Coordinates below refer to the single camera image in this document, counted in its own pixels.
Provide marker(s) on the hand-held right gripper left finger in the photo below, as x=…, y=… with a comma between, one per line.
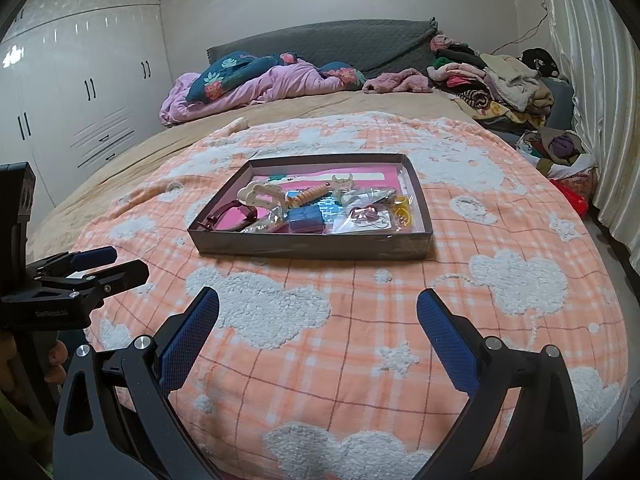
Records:
x=190, y=335

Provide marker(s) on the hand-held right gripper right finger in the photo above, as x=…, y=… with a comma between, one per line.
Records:
x=445, y=340

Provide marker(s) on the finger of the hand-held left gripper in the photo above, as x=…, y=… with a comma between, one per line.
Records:
x=125, y=276
x=92, y=257

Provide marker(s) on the brown cardboard box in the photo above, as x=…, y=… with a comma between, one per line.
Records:
x=300, y=247

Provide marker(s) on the beige hair claw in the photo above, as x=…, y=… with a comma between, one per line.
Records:
x=250, y=192

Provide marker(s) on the red ball earrings card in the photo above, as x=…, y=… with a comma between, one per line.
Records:
x=369, y=209

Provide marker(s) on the small blue box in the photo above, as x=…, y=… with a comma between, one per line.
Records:
x=306, y=221

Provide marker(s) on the white crescent hair clip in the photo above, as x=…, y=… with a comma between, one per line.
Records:
x=342, y=183

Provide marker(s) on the person's left forearm green sleeve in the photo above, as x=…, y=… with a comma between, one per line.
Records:
x=15, y=425

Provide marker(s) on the person's left hand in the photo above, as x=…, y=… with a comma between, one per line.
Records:
x=56, y=360

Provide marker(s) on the orange plaid blanket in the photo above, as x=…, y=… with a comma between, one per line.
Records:
x=350, y=310

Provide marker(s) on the white wardrobe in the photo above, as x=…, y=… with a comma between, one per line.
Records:
x=100, y=85

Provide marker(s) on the small beige cloth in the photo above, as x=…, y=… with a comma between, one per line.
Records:
x=237, y=125

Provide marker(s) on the red plastic stool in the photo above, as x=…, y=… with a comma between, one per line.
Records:
x=572, y=197

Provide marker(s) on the pink book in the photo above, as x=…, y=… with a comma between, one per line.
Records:
x=305, y=176

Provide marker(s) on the teal floral quilt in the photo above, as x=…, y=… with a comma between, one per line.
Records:
x=220, y=72

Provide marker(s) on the pink quilt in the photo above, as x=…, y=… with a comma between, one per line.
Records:
x=280, y=85

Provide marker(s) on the pink fluffy garment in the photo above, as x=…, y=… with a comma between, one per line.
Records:
x=395, y=82

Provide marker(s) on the tan bed sheet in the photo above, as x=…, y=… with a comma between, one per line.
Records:
x=325, y=102

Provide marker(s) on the grey armchair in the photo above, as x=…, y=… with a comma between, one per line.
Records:
x=560, y=100

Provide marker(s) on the pile of clothes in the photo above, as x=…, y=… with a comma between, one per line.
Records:
x=510, y=80

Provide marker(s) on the black garment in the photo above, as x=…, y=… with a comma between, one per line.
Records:
x=537, y=57

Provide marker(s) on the cream curtain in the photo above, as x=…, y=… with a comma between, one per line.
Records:
x=600, y=85

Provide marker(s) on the grey headboard cover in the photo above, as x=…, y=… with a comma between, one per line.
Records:
x=350, y=40

